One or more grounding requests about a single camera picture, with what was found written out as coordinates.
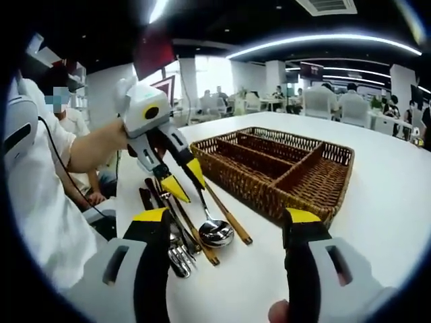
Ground ceiling air conditioner vent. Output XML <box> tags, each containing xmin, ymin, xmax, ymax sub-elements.
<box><xmin>295</xmin><ymin>0</ymin><xmax>358</xmax><ymax>17</ymax></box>

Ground computer monitor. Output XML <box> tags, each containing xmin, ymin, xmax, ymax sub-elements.
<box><xmin>150</xmin><ymin>74</ymin><xmax>176</xmax><ymax>108</ymax></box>

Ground brown wicker storage basket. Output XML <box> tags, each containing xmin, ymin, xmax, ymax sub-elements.
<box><xmin>190</xmin><ymin>127</ymin><xmax>356</xmax><ymax>226</ymax></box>

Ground curved ceiling light strip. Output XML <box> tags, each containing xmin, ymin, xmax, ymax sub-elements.
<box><xmin>227</xmin><ymin>33</ymin><xmax>422</xmax><ymax>61</ymax></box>

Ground white mesh office chair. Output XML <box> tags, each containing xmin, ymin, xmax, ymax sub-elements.
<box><xmin>341</xmin><ymin>99</ymin><xmax>370</xmax><ymax>127</ymax></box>
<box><xmin>302</xmin><ymin>90</ymin><xmax>333</xmax><ymax>118</ymax></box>

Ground red hanging banner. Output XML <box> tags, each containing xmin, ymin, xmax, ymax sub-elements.
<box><xmin>133</xmin><ymin>25</ymin><xmax>176</xmax><ymax>80</ymax></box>

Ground dark hanging screen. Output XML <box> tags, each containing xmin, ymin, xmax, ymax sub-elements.
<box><xmin>299</xmin><ymin>61</ymin><xmax>325</xmax><ymax>81</ymax></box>

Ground white chest-worn device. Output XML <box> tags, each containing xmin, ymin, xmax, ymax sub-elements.
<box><xmin>3</xmin><ymin>96</ymin><xmax>40</xmax><ymax>169</ymax></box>

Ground person's white shirt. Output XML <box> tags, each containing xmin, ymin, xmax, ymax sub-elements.
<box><xmin>5</xmin><ymin>79</ymin><xmax>102</xmax><ymax>292</ymax></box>

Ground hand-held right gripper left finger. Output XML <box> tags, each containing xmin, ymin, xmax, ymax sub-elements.
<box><xmin>65</xmin><ymin>207</ymin><xmax>172</xmax><ymax>323</ymax></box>

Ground black device cable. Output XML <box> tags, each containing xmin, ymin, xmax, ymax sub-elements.
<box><xmin>37</xmin><ymin>116</ymin><xmax>112</xmax><ymax>219</ymax></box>

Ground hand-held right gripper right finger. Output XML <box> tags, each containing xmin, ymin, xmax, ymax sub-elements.
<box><xmin>281</xmin><ymin>207</ymin><xmax>400</xmax><ymax>323</ymax></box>

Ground person's right hand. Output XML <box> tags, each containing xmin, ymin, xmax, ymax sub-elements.
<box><xmin>268</xmin><ymin>299</ymin><xmax>291</xmax><ymax>323</ymax></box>

